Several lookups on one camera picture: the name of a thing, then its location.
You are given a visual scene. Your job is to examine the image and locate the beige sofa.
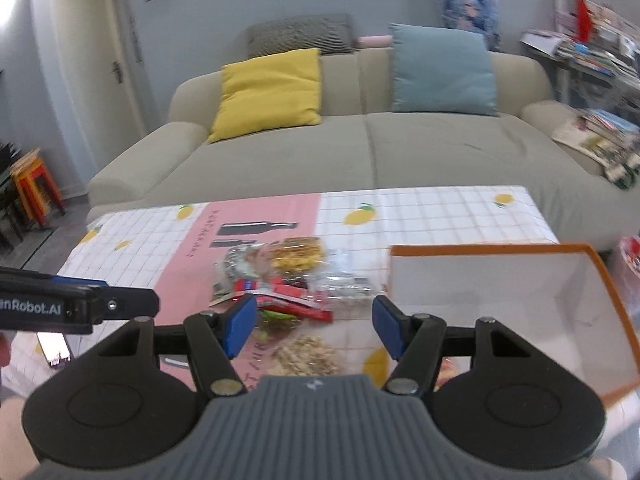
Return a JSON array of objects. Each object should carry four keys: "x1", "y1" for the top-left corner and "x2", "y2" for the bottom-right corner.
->
[{"x1": 86, "y1": 49, "x2": 640, "y2": 253}]

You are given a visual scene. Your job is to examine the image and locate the white box with orange rim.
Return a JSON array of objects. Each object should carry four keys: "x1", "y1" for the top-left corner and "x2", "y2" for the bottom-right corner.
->
[{"x1": 388, "y1": 242, "x2": 640, "y2": 409}]

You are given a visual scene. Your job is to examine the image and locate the lemon print checked tablecloth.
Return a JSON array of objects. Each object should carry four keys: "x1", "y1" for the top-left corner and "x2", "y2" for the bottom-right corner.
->
[{"x1": 0, "y1": 186, "x2": 562, "y2": 411}]

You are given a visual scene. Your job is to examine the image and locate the yellow pillow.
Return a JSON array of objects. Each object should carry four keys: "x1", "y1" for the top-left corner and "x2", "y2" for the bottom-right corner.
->
[{"x1": 206, "y1": 48, "x2": 323, "y2": 145}]

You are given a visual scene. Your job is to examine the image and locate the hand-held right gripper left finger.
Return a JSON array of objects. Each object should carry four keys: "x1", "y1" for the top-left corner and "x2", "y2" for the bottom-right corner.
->
[{"x1": 99, "y1": 294, "x2": 258, "y2": 396}]

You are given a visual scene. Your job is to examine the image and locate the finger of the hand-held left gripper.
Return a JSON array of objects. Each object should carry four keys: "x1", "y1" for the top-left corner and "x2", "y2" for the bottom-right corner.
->
[
  {"x1": 0, "y1": 267, "x2": 109, "y2": 289},
  {"x1": 75, "y1": 286, "x2": 161, "y2": 334}
]

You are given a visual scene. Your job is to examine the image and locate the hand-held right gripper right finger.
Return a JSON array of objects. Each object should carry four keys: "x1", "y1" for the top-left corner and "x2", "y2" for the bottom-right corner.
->
[{"x1": 372, "y1": 295, "x2": 531, "y2": 395}]

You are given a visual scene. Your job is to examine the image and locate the green snack packet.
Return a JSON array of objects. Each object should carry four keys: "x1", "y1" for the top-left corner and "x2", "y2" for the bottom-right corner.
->
[{"x1": 256, "y1": 309, "x2": 302, "y2": 332}]

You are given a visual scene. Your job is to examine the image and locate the long red snack packet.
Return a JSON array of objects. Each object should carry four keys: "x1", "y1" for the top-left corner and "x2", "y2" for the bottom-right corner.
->
[{"x1": 234, "y1": 277, "x2": 334, "y2": 324}]

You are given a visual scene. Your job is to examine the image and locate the grey striped pillow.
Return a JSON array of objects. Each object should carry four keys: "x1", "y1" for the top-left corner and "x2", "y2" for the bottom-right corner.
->
[{"x1": 246, "y1": 13, "x2": 357, "y2": 59}]

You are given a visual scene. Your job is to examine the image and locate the white door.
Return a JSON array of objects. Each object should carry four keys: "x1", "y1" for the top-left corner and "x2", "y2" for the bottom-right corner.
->
[{"x1": 47, "y1": 0, "x2": 147, "y2": 197}]

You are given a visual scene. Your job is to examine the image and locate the yellow snack packet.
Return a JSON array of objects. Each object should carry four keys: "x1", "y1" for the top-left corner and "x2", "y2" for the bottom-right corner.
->
[{"x1": 269, "y1": 237, "x2": 327, "y2": 274}]

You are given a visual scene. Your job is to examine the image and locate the stack of colourful stools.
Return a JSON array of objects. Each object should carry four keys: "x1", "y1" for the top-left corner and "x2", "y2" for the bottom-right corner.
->
[{"x1": 10, "y1": 147, "x2": 67, "y2": 227}]

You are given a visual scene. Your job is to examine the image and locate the light blue pillow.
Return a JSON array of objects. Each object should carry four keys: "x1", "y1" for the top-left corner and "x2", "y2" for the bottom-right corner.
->
[{"x1": 387, "y1": 23, "x2": 500, "y2": 117}]

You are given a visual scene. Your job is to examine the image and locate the smartphone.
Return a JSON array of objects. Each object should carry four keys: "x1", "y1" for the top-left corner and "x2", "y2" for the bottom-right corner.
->
[{"x1": 37, "y1": 332, "x2": 75, "y2": 369}]

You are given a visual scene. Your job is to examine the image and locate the silver nut packet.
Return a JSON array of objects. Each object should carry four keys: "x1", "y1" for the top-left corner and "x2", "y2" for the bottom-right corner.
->
[{"x1": 214, "y1": 244, "x2": 272, "y2": 302}]

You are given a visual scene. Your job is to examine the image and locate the pile of magazines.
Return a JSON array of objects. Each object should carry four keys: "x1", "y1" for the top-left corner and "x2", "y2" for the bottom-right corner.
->
[{"x1": 552, "y1": 107, "x2": 640, "y2": 192}]

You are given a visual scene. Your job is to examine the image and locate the blue figure printed pillow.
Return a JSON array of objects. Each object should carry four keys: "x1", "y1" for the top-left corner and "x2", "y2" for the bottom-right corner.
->
[{"x1": 432, "y1": 0, "x2": 501, "y2": 52}]

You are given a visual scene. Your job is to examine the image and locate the oat crisp packet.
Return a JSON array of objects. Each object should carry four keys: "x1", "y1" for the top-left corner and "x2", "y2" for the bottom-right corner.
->
[{"x1": 271, "y1": 334, "x2": 342, "y2": 377}]

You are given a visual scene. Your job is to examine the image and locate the red plastic bag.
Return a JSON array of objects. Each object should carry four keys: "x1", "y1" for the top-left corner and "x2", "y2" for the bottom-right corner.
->
[{"x1": 617, "y1": 236, "x2": 640, "y2": 294}]

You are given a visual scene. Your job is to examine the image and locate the pink bolster roll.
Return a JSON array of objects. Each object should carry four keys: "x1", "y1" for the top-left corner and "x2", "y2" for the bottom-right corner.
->
[{"x1": 353, "y1": 34, "x2": 394, "y2": 51}]

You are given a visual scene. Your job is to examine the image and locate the clear plastic snack packet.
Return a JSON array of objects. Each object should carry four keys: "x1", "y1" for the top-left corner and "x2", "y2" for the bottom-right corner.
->
[{"x1": 309, "y1": 269, "x2": 387, "y2": 312}]

